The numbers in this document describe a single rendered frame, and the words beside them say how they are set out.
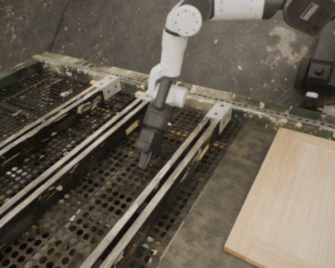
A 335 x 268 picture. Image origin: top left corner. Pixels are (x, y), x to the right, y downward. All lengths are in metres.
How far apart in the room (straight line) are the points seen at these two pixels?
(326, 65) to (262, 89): 0.43
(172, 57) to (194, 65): 1.44
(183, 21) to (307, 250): 0.64
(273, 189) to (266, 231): 0.15
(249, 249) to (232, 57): 1.65
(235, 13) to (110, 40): 2.07
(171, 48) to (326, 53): 1.29
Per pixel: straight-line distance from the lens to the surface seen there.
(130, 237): 0.74
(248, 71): 2.17
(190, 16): 0.78
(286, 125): 1.17
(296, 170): 1.02
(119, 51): 2.68
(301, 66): 1.94
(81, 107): 1.29
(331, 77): 1.93
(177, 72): 0.89
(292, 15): 0.79
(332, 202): 0.96
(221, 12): 0.79
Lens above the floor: 2.07
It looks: 64 degrees down
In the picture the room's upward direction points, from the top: 82 degrees counter-clockwise
